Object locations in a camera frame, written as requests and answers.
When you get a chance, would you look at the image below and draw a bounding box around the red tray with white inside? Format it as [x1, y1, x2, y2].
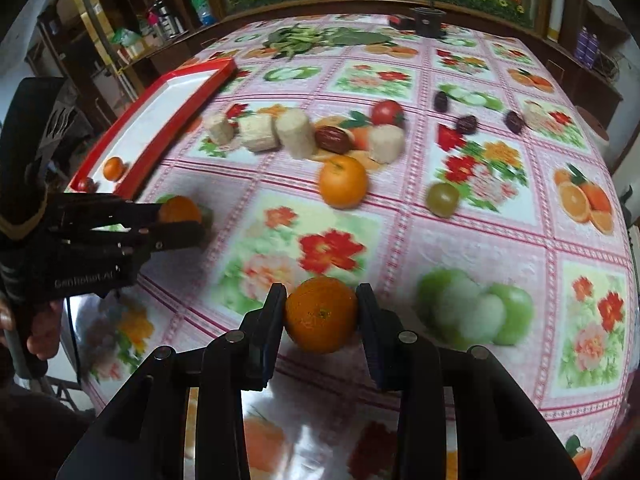
[65, 57, 237, 202]

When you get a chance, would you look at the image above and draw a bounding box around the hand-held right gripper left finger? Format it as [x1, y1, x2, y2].
[55, 282, 288, 480]

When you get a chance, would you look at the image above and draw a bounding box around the brown round stool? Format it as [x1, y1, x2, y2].
[572, 105, 611, 144]

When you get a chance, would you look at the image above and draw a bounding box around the black device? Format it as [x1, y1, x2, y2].
[410, 7, 447, 38]

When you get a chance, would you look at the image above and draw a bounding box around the green plastic bottle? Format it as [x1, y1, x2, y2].
[189, 0, 216, 28]

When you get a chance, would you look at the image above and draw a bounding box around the red tomato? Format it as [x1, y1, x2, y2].
[371, 100, 405, 128]

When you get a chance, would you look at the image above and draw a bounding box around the fruit and flower printed tablecloth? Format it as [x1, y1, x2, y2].
[65, 12, 637, 480]

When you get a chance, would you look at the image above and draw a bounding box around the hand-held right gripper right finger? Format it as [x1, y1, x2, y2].
[355, 282, 583, 480]

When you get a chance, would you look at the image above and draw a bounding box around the yellow-green round fruit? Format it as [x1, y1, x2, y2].
[426, 182, 460, 218]

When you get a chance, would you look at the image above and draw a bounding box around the green and white box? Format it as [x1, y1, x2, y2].
[110, 27, 147, 59]

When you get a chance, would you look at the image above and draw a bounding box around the person's left hand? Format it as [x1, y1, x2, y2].
[0, 296, 64, 362]

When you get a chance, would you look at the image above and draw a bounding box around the small orange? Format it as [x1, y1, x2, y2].
[102, 156, 126, 182]

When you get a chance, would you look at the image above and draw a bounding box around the steel thermos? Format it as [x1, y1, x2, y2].
[152, 0, 183, 41]

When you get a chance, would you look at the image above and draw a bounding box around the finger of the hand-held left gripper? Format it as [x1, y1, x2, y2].
[50, 194, 162, 233]
[85, 221, 207, 263]

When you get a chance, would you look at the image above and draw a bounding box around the person's left forearm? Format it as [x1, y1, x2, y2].
[0, 385, 93, 480]

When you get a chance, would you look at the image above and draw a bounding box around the bunch of leafy greens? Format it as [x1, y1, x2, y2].
[262, 25, 396, 62]

